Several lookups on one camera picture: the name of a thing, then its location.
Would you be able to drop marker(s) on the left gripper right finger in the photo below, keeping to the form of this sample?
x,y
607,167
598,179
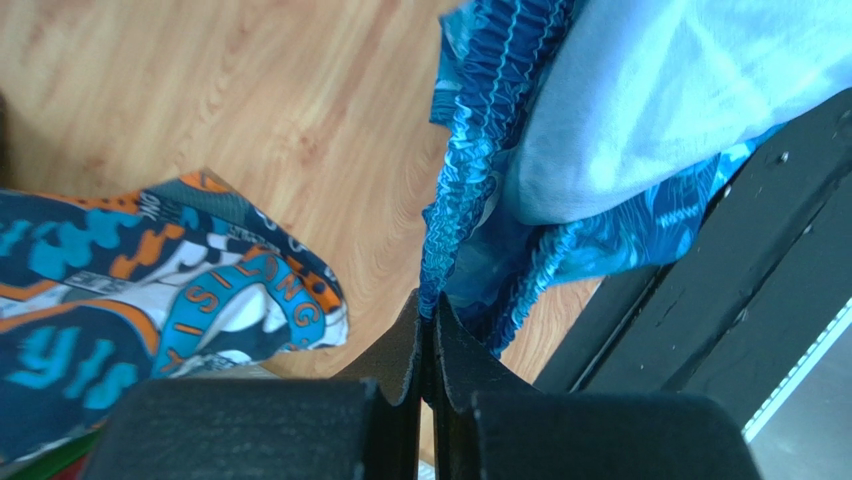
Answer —
x,y
491,424

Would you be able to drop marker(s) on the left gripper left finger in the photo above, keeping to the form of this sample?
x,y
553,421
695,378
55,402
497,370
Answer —
x,y
362,423

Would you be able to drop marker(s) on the blue shark print shorts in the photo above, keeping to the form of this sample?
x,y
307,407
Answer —
x,y
587,138

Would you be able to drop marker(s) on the patterned navy orange shorts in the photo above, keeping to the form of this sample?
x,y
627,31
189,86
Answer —
x,y
178,279

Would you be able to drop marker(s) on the green folder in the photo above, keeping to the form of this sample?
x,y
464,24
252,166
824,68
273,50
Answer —
x,y
64,462

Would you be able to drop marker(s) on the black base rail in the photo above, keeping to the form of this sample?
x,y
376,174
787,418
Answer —
x,y
761,296

